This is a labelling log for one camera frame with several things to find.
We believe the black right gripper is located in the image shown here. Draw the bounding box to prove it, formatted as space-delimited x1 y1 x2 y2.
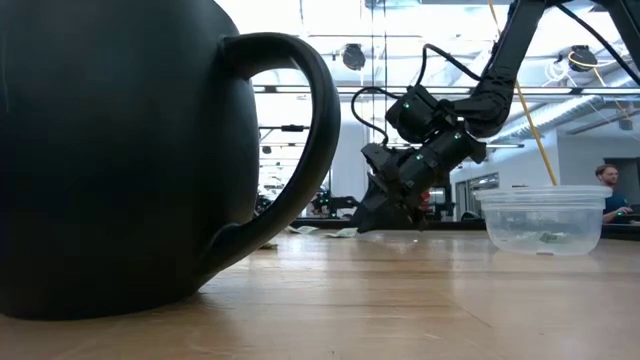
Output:
349 130 488 234

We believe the round clear plastic bowl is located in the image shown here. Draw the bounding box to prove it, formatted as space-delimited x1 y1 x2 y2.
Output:
473 184 614 257

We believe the person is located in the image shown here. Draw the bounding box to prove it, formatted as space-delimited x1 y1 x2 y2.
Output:
593 163 634 225

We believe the black aluminium table frame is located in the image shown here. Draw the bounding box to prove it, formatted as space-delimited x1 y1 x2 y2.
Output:
287 218 640 240

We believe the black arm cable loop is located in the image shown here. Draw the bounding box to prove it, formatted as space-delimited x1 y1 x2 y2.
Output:
349 85 401 147

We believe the black ceiling cable reel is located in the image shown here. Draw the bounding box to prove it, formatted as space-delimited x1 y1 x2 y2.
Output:
567 44 599 73
341 43 367 72

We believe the yellow hanging cable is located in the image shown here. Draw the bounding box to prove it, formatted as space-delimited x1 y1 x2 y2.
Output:
487 0 559 187

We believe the ceramic mug with handle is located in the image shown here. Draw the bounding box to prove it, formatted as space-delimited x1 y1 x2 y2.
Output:
0 0 343 321

